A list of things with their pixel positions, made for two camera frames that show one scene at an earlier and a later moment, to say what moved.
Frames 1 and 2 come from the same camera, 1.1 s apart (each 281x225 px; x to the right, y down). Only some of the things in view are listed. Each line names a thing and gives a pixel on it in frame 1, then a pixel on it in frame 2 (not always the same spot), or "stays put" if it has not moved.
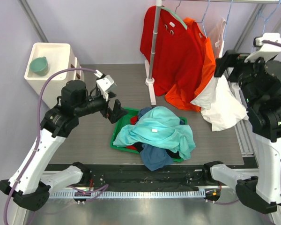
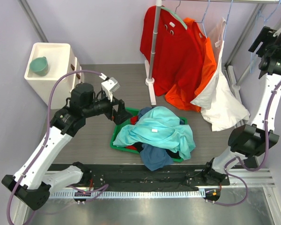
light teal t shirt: [159, 126] stays put
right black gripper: [234, 59] → [266, 36]
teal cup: [39, 66] stays put
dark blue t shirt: [152, 157] stays put
